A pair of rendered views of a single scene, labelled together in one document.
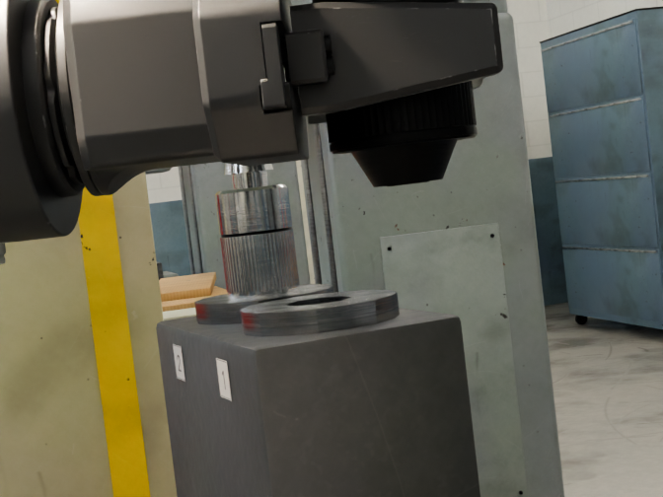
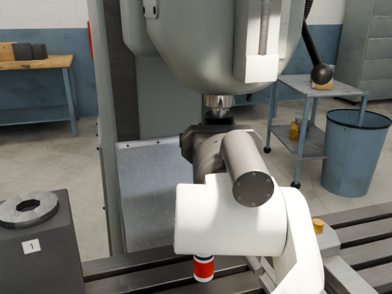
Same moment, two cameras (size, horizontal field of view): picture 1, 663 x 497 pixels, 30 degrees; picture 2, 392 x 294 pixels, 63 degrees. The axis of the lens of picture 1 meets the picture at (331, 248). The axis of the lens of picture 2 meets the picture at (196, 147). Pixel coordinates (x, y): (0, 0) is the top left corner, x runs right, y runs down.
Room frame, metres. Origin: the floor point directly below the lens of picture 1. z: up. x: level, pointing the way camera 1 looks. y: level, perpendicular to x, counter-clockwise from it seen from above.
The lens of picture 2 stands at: (0.45, 0.45, 1.42)
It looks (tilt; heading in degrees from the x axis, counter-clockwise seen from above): 23 degrees down; 267
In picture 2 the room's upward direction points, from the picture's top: straight up
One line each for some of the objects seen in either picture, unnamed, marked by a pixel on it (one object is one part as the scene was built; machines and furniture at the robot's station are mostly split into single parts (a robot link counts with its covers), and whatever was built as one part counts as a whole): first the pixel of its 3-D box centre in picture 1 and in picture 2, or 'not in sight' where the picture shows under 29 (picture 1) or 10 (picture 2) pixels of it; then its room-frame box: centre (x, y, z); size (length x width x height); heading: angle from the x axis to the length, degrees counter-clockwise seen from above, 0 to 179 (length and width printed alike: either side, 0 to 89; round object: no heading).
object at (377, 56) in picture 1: (394, 48); not in sight; (0.36, -0.02, 1.23); 0.06 x 0.02 x 0.03; 89
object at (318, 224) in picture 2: not in sight; (317, 225); (0.20, -0.02, 1.05); 0.02 x 0.02 x 0.02
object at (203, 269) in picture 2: not in sight; (203, 253); (0.42, -0.03, 0.98); 0.04 x 0.04 x 0.11
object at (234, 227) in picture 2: not in sight; (229, 194); (0.41, 0.18, 1.24); 0.11 x 0.11 x 0.11; 89
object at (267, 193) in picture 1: (252, 195); not in sight; (0.79, 0.05, 1.19); 0.05 x 0.05 x 0.01
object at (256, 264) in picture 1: (258, 248); not in sight; (0.79, 0.05, 1.16); 0.05 x 0.05 x 0.06
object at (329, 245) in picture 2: not in sight; (302, 242); (0.23, -0.01, 1.02); 0.12 x 0.06 x 0.04; 16
